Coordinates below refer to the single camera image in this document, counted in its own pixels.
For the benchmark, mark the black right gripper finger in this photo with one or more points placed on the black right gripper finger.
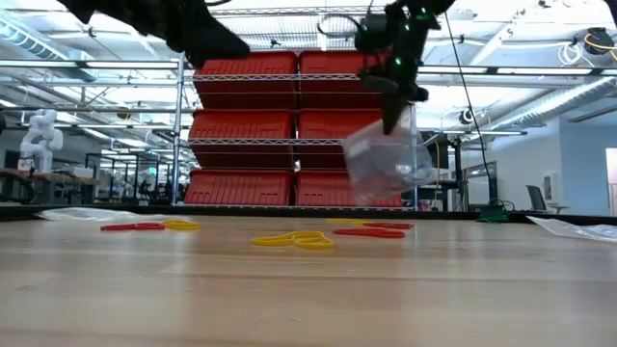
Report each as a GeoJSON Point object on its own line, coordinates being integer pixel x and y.
{"type": "Point", "coordinates": [400, 111]}
{"type": "Point", "coordinates": [388, 113]}

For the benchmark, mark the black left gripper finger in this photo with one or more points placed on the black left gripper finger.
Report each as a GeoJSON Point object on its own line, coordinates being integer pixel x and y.
{"type": "Point", "coordinates": [207, 55]}
{"type": "Point", "coordinates": [219, 38]}

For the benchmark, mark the clear plastic zip bag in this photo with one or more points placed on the clear plastic zip bag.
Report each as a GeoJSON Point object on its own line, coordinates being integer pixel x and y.
{"type": "Point", "coordinates": [385, 168]}
{"type": "Point", "coordinates": [87, 214]}
{"type": "Point", "coordinates": [578, 231]}

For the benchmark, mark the red rubber band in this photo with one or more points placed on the red rubber band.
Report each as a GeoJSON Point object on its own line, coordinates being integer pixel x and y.
{"type": "Point", "coordinates": [395, 225]}
{"type": "Point", "coordinates": [371, 234]}
{"type": "Point", "coordinates": [125, 227]}

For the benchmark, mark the yellow rubber band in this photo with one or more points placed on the yellow rubber band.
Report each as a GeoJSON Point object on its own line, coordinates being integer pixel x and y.
{"type": "Point", "coordinates": [344, 221]}
{"type": "Point", "coordinates": [183, 226]}
{"type": "Point", "coordinates": [275, 240]}

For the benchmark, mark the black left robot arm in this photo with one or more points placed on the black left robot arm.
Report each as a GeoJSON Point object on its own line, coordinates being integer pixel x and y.
{"type": "Point", "coordinates": [120, 9]}

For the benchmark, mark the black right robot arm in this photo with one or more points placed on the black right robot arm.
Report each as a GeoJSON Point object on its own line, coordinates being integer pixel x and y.
{"type": "Point", "coordinates": [407, 38]}

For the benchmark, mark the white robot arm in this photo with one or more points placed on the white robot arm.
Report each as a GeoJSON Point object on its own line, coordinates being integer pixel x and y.
{"type": "Point", "coordinates": [41, 135]}

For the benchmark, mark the dark office chair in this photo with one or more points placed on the dark office chair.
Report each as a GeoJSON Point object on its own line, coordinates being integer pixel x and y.
{"type": "Point", "coordinates": [535, 197]}

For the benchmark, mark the wooden workbench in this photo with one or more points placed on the wooden workbench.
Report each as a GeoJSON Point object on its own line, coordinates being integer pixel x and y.
{"type": "Point", "coordinates": [48, 176]}

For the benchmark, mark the black aluminium table frame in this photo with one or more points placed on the black aluminium table frame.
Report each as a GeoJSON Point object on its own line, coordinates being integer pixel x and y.
{"type": "Point", "coordinates": [289, 211]}

